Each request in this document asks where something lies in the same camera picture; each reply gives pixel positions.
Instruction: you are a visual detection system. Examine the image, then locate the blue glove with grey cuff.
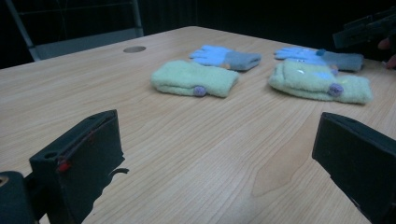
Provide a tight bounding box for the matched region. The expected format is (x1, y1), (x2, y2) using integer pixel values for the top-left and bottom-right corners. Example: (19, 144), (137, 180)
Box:
(189, 44), (262, 72)
(274, 46), (365, 73)

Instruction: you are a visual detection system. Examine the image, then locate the light green fuzzy glove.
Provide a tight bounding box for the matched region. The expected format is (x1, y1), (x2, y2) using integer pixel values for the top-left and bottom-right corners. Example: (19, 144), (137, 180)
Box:
(150, 60), (240, 99)

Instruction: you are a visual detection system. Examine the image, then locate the round grey cable grommet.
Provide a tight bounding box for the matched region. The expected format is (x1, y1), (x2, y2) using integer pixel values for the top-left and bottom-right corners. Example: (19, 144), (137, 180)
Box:
(122, 46), (147, 54)

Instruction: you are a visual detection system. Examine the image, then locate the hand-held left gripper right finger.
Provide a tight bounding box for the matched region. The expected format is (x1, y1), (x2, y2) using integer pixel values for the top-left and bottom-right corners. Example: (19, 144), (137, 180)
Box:
(312, 111), (396, 224)

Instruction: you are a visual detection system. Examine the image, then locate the white metal stand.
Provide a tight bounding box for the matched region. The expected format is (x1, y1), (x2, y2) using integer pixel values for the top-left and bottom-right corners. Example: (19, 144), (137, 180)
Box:
(4, 0), (145, 62)

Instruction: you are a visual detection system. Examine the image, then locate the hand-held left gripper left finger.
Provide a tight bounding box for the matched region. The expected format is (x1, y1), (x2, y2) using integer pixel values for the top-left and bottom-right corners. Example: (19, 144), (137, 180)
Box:
(29, 109), (130, 224)

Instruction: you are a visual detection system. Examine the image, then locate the green sock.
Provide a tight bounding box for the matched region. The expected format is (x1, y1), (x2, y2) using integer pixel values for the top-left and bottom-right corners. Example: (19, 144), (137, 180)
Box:
(268, 59), (374, 105)

